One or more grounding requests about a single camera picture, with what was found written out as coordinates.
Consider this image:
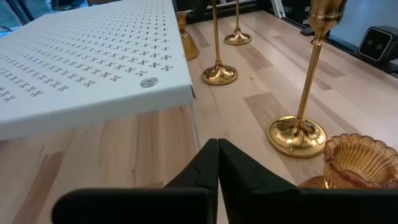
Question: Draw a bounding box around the brass candlestick holder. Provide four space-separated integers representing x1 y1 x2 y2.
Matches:
266 0 348 159
201 0 239 86
224 0 252 46

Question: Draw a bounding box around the amber glass candle holder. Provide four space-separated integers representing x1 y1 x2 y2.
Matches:
298 133 398 190
175 11 200 62

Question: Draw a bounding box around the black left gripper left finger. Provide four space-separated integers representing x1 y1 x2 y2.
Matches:
51 138 220 224

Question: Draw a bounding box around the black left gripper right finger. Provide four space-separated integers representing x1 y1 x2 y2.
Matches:
218 138 398 224

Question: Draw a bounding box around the white perforated metal shelf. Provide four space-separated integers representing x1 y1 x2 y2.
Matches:
0 0 200 150

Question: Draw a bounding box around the black table-level camera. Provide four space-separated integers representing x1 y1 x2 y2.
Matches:
358 25 398 63

